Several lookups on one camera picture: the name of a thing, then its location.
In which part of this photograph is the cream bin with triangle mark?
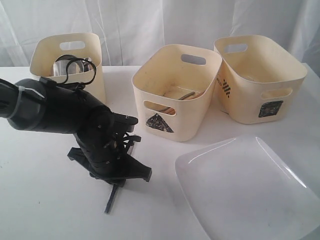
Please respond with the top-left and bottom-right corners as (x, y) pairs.
(132, 44), (223, 142)

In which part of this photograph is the steel spoon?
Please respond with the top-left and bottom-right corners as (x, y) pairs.
(159, 91), (196, 113)

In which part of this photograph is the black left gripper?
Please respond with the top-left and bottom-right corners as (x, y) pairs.
(67, 129), (152, 188)

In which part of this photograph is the cream bin with circle mark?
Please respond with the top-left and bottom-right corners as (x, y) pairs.
(29, 32), (106, 104)

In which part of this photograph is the steel fork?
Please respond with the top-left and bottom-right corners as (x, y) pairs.
(154, 106), (176, 116)

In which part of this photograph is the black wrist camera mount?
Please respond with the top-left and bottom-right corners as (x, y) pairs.
(112, 112), (142, 156)

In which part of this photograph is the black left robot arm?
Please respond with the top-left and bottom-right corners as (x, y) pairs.
(0, 77), (152, 187)

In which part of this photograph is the steel knife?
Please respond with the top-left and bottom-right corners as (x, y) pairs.
(104, 184), (119, 214)

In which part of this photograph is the steel mug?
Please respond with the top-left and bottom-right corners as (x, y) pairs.
(50, 54), (93, 77)

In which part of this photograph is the white square plate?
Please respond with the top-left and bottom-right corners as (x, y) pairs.
(175, 135), (320, 240)

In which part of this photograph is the cream bin with square mark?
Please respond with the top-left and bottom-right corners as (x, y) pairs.
(214, 35), (308, 124)

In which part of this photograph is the black cable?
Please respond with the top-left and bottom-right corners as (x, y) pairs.
(59, 57), (98, 87)

